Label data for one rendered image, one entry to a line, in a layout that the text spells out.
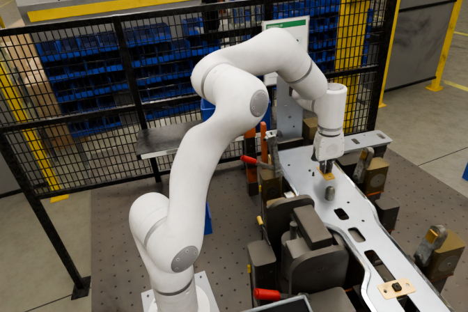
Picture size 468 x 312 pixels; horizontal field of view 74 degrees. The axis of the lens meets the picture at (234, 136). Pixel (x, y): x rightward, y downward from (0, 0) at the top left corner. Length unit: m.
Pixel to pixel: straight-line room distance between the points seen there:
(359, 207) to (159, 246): 0.65
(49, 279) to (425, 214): 2.21
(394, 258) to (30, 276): 2.23
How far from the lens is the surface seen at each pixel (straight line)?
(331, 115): 1.05
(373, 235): 1.04
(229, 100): 0.64
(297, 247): 0.76
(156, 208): 0.81
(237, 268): 1.29
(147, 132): 1.53
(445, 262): 1.04
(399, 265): 0.99
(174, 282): 0.90
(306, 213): 0.79
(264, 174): 1.12
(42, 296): 2.47
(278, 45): 0.75
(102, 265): 1.45
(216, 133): 0.68
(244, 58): 0.75
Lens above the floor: 1.75
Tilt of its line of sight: 31 degrees down
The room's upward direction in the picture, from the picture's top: 5 degrees counter-clockwise
